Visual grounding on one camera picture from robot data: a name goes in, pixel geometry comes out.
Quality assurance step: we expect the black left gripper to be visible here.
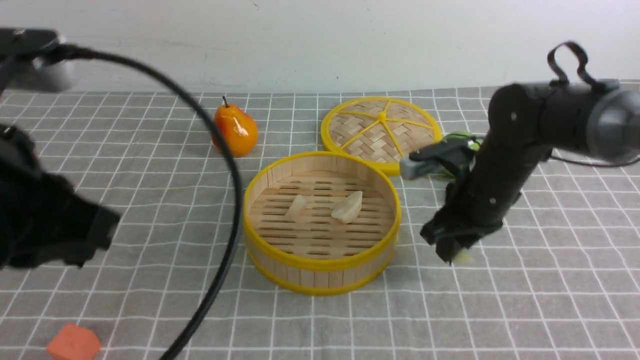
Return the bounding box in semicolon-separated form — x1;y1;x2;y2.
0;125;121;269

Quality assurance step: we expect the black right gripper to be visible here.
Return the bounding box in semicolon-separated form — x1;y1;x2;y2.
420;135;551;265

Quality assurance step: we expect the yellowish dumpling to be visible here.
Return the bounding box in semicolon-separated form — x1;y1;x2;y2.
451;248;475;265

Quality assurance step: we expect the small white dumpling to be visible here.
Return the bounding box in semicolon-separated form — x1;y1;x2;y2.
285;194;308;220

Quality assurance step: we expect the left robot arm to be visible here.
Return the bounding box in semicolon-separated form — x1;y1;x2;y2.
0;28;121;269

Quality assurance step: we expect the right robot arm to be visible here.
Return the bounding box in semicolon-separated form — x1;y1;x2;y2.
400;41;640;264

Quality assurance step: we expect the bamboo steamer tray yellow rim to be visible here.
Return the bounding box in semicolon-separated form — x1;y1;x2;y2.
243;152;402;296

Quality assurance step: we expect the bamboo steamer lid yellow rim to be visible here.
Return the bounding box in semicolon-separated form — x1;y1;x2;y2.
320;96;443;177

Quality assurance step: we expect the green toy watermelon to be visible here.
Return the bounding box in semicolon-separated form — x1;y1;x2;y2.
441;131;483;168

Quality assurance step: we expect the grey checked tablecloth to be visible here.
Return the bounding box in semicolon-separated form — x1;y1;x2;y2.
0;92;640;360

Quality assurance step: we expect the orange wooden block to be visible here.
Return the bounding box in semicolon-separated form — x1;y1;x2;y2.
46;322;102;360

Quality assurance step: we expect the orange toy pear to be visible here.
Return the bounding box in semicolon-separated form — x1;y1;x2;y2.
214;96;259;158

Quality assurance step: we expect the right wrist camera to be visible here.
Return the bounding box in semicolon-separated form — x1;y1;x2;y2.
399;137;476;180

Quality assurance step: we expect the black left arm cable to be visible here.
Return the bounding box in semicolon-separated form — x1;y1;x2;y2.
40;44;245;360

